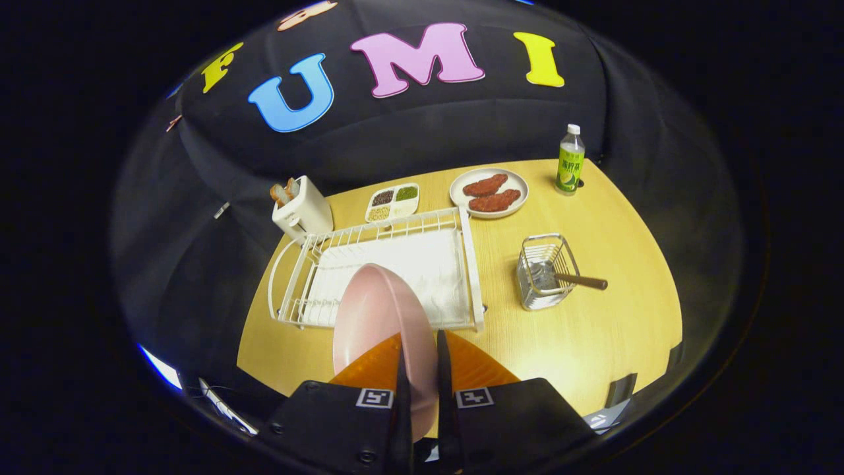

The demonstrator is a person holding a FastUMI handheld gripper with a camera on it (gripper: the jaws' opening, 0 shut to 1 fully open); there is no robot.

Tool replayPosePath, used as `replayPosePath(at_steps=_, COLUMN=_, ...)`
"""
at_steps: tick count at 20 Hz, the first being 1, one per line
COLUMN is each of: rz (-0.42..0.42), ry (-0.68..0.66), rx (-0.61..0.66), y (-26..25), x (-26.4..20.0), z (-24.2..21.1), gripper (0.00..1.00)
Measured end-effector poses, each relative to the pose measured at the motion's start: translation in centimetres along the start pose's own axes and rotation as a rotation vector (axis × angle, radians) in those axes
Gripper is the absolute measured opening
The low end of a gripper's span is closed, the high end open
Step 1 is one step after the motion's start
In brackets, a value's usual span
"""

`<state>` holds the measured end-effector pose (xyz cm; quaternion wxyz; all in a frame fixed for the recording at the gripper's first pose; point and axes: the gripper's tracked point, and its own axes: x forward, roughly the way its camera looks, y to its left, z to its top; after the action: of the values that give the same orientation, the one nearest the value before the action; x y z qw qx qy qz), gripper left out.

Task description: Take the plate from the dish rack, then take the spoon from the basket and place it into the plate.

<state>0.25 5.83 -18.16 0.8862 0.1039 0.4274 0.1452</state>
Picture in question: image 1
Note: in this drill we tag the white toaster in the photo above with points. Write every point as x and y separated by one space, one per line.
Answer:
306 214

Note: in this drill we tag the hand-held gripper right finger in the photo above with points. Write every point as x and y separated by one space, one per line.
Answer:
445 422

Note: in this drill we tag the white cloth clip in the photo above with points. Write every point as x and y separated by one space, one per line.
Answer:
221 210

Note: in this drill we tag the green label drink bottle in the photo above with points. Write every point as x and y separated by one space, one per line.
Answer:
568 168

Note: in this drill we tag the black backdrop cloth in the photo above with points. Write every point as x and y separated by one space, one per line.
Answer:
461 119

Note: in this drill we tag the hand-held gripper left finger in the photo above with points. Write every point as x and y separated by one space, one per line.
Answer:
403 422

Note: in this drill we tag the pink plate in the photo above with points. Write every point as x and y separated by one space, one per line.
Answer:
376 310

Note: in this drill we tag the brown meat piece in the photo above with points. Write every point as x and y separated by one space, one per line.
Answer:
494 201
484 185

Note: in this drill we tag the toast slice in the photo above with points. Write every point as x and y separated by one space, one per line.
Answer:
292 187
279 194

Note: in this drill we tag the pink cloth clip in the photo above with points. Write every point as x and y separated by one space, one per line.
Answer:
174 123

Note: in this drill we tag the white plate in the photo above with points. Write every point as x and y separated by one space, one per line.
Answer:
456 191

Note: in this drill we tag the divided white grain dish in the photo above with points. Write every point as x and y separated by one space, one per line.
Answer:
402 210

